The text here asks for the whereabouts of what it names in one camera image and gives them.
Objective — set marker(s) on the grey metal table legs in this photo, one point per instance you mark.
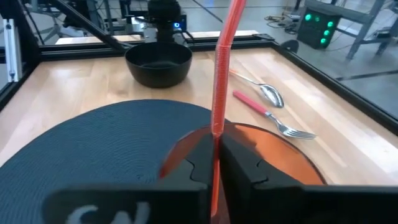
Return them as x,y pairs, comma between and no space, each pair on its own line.
360,18

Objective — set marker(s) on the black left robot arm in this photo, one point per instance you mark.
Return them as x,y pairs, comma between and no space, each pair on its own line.
163,12

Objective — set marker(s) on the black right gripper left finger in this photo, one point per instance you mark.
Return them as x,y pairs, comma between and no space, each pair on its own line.
186,199

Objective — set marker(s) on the white frame bracket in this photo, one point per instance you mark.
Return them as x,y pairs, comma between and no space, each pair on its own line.
12,49

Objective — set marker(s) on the orange bendy straw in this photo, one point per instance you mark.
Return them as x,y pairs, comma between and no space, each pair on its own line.
221,77

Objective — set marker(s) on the black box with green lights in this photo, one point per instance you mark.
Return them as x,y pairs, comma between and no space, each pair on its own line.
317,29

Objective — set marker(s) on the round dark grey placemat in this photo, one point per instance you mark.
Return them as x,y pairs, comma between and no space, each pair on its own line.
93,140

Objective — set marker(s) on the black aluminium table frame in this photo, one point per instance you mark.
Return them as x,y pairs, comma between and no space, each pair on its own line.
77,51

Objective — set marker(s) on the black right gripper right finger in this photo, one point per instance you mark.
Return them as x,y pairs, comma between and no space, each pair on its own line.
264,202

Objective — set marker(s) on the translucent orange cup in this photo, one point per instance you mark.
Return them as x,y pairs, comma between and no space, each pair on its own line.
280,149

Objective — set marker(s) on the black bowl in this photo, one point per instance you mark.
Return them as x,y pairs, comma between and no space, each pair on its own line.
158,65

